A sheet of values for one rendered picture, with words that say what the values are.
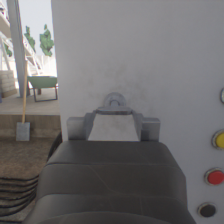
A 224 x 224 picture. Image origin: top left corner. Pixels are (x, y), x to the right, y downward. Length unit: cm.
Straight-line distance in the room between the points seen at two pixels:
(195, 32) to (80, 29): 13
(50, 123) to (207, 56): 275
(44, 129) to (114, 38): 279
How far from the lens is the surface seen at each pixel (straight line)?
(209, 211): 31
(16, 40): 500
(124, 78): 19
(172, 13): 21
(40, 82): 416
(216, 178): 27
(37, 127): 298
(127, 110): 16
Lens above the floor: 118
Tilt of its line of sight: 16 degrees down
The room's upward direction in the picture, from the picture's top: straight up
